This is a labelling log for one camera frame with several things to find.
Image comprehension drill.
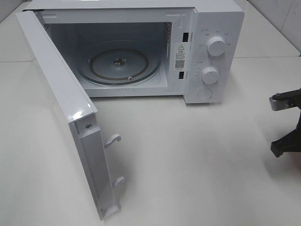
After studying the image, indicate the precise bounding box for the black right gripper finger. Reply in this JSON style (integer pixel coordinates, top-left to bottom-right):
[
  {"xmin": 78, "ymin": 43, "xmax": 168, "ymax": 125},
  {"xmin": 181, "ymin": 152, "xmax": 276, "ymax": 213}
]
[
  {"xmin": 270, "ymin": 118, "xmax": 301, "ymax": 157},
  {"xmin": 269, "ymin": 89, "xmax": 301, "ymax": 111}
]

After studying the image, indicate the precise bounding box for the upper white power knob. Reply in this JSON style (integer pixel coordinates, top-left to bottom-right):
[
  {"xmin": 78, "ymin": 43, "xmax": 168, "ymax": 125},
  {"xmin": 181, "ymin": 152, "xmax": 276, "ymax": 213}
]
[{"xmin": 206, "ymin": 35, "xmax": 226, "ymax": 57}]

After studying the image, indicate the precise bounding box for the lower white timer knob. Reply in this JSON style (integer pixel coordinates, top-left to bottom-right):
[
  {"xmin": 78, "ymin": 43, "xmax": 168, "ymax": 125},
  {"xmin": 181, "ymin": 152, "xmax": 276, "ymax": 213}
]
[{"xmin": 201, "ymin": 66, "xmax": 219, "ymax": 85}]

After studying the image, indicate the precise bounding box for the white microwave oven body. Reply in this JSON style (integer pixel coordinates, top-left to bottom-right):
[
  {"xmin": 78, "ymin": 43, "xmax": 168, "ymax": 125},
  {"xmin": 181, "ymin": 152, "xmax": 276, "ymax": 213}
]
[{"xmin": 21, "ymin": 0, "xmax": 245, "ymax": 104}]

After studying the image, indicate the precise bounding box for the glass microwave turntable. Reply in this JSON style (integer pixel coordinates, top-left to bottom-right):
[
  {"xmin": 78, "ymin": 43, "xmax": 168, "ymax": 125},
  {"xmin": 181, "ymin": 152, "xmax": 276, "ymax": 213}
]
[{"xmin": 78, "ymin": 48, "xmax": 161, "ymax": 86}]

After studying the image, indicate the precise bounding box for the round white door button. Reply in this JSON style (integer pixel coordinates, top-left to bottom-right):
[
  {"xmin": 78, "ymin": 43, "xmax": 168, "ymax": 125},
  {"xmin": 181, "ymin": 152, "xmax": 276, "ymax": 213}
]
[{"xmin": 198, "ymin": 89, "xmax": 213, "ymax": 101}]

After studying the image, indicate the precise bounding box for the white warning label sticker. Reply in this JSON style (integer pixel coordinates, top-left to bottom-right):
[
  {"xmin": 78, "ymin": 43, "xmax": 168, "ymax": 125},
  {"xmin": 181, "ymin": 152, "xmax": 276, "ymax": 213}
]
[{"xmin": 174, "ymin": 42, "xmax": 189, "ymax": 70}]

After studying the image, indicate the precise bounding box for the white microwave door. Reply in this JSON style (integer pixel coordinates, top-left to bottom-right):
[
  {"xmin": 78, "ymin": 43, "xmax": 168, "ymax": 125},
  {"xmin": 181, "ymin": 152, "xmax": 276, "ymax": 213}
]
[{"xmin": 16, "ymin": 11, "xmax": 125, "ymax": 220}]

